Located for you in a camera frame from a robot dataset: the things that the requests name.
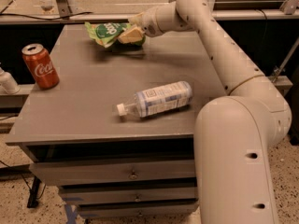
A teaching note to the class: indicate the cabinet drawer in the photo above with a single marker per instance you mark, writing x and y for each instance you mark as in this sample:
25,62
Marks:
91,196
182,206
97,172

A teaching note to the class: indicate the grey metal frame rail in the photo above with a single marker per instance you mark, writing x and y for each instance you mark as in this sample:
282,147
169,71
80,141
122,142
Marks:
219,15

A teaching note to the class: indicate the bottom cabinet drawer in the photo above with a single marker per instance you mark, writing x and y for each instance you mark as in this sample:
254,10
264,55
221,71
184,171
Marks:
182,206

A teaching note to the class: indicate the red cola can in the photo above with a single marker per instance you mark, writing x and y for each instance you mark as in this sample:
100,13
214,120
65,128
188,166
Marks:
40,65

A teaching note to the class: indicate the top cabinet drawer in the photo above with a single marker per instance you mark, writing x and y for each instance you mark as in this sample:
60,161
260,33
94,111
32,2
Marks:
97,172

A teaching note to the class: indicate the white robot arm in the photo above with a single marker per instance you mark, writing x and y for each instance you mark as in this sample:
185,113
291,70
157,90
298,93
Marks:
232,133

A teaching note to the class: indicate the middle cabinet drawer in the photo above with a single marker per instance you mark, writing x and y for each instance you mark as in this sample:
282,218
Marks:
91,196

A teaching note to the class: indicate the grey drawer cabinet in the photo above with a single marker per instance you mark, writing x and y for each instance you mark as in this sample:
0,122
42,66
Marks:
78,120

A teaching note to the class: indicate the blue label plastic bottle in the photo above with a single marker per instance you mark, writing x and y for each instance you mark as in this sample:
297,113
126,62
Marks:
157,100

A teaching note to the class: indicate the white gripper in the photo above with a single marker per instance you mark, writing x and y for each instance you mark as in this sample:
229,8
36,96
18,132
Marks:
149,24

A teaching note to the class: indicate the white plastic pipe fitting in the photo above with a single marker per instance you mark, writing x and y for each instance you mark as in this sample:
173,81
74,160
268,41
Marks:
8,82

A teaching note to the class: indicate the green rice chip bag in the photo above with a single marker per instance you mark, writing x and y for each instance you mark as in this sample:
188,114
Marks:
106,34

